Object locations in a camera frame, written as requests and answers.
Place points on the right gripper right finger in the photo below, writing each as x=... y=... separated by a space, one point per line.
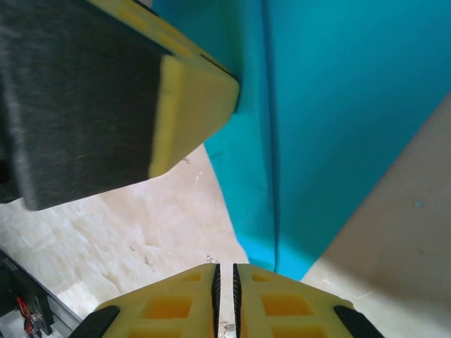
x=289 y=310

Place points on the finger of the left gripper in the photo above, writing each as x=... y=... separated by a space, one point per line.
x=81 y=105
x=165 y=28

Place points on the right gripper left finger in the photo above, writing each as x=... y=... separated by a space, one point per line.
x=165 y=310

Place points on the teal cloth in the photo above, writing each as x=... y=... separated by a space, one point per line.
x=317 y=105

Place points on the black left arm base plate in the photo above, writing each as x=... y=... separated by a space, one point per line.
x=8 y=278

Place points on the aluminium mounting rail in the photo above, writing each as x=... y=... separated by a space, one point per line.
x=63 y=313

